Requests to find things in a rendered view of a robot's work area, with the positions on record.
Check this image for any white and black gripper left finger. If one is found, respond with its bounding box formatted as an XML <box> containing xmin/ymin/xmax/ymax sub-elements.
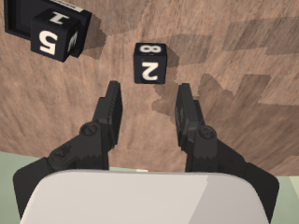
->
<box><xmin>13</xmin><ymin>80</ymin><xmax>123</xmax><ymax>218</ymax></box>

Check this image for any black calendar cube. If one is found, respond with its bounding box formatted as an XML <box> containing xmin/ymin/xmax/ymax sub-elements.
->
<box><xmin>31</xmin><ymin>8</ymin><xmax>81</xmax><ymax>63</ymax></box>
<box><xmin>133</xmin><ymin>43</ymin><xmax>167</xmax><ymax>84</ymax></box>

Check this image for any black rectangular tray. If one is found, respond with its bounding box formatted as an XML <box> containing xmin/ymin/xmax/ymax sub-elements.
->
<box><xmin>4</xmin><ymin>0</ymin><xmax>92</xmax><ymax>58</ymax></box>

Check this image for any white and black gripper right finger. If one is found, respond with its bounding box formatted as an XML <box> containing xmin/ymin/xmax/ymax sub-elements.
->
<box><xmin>175</xmin><ymin>83</ymin><xmax>279</xmax><ymax>224</ymax></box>

